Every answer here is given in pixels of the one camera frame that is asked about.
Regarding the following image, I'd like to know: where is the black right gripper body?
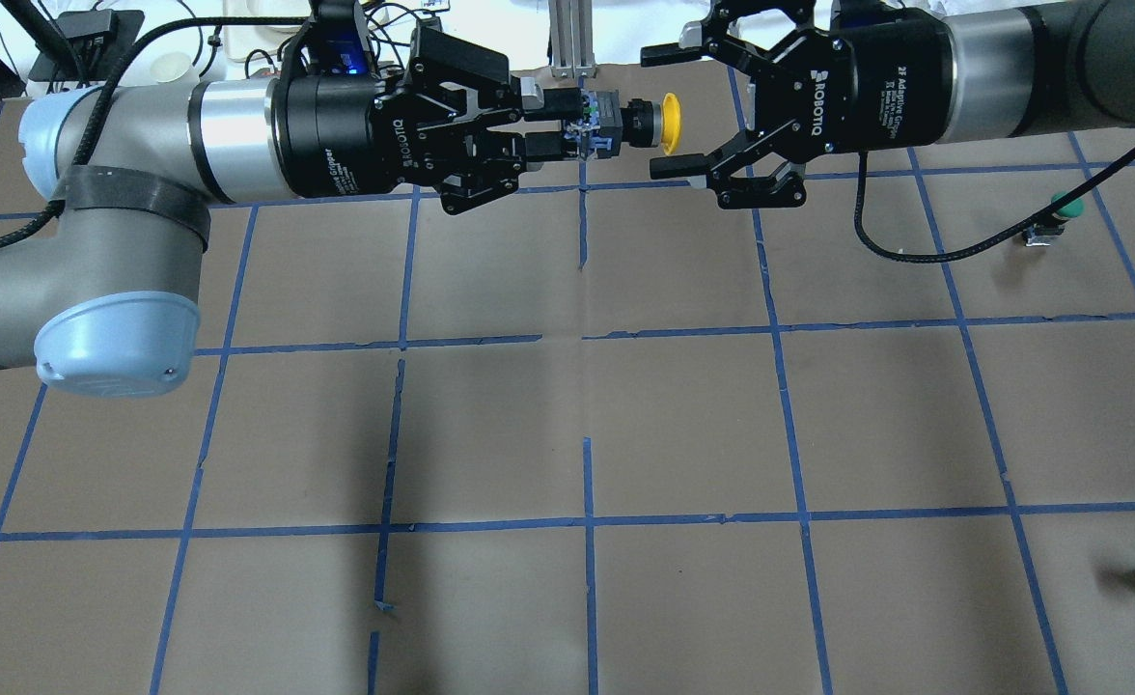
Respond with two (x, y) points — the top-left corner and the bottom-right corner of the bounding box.
(700, 1), (955, 209)

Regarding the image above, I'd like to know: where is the yellow push button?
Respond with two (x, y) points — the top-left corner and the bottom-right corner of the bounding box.
(564, 91), (683, 161)

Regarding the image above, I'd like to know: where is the beige tray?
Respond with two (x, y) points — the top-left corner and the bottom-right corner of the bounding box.
(222, 0), (311, 65)

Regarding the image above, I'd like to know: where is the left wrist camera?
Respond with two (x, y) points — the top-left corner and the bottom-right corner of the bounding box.
(280, 1), (376, 78)

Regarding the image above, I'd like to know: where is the green push button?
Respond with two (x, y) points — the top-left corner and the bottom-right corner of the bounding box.
(1022, 192), (1087, 249)

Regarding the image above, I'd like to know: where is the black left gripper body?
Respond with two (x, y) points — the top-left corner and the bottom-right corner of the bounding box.
(272, 27), (529, 213)

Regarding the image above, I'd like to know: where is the aluminium frame post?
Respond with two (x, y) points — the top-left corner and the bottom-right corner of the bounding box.
(548, 0), (597, 79)

